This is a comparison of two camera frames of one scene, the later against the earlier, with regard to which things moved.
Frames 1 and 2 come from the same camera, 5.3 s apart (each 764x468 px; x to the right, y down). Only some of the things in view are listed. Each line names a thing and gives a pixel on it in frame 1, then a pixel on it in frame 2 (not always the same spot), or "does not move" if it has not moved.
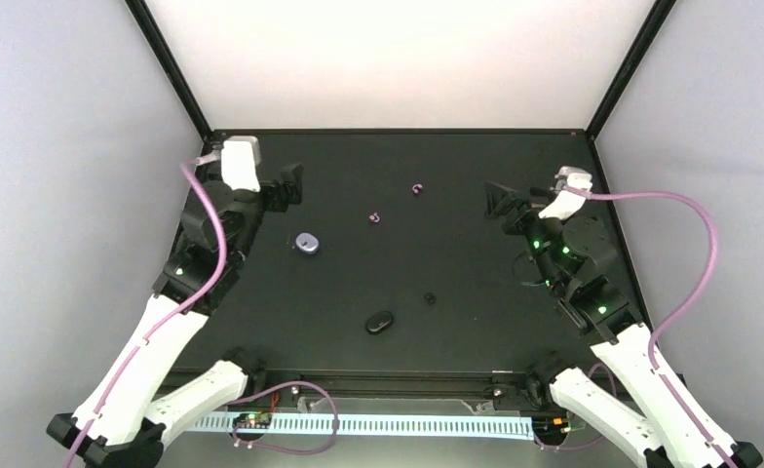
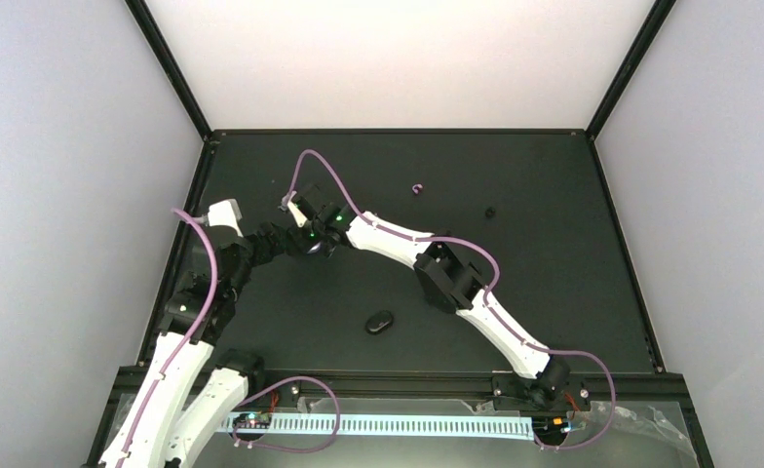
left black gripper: (291, 194) to (262, 253)
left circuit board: (252, 420) does not move
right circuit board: (551, 425) does not move
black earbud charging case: (378, 323) does not move
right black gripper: (494, 208) to (302, 241)
